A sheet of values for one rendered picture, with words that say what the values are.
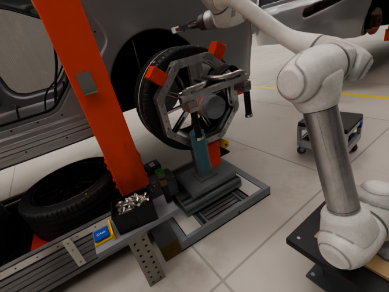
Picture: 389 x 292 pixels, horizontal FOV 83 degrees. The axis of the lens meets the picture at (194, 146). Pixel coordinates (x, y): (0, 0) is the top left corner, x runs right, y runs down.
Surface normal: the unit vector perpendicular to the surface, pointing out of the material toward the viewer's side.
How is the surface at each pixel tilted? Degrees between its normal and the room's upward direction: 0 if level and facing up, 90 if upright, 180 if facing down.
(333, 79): 80
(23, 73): 90
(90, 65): 90
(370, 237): 71
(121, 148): 90
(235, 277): 0
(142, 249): 90
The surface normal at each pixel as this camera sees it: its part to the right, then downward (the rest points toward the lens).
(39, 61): 0.57, 0.27
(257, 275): -0.21, -0.87
